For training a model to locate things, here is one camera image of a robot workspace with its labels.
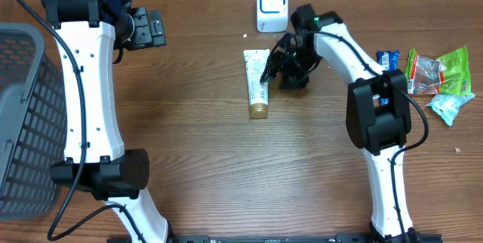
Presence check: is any white cream tube gold cap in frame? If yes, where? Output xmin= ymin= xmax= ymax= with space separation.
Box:
xmin=243 ymin=49 xmax=270 ymax=119

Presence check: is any blue Oreo cookie pack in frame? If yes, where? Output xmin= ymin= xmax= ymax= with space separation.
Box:
xmin=376 ymin=49 xmax=401 ymax=107

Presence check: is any green snack bag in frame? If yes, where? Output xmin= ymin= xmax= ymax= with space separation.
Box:
xmin=405 ymin=46 xmax=471 ymax=96

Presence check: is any mint green wipes pack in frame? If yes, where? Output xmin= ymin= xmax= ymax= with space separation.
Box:
xmin=427 ymin=93 xmax=475 ymax=126

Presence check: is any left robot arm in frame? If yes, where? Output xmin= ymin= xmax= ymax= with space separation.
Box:
xmin=41 ymin=0 xmax=170 ymax=242

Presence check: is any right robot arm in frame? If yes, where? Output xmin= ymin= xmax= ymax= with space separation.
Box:
xmin=260 ymin=5 xmax=418 ymax=242

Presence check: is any white barcode scanner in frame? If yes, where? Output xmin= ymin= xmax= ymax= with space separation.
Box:
xmin=257 ymin=0 xmax=288 ymax=33

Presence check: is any grey plastic mesh basket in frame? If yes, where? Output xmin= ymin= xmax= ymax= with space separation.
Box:
xmin=1 ymin=23 xmax=66 ymax=222

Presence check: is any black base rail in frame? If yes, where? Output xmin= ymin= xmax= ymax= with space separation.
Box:
xmin=106 ymin=232 xmax=443 ymax=243

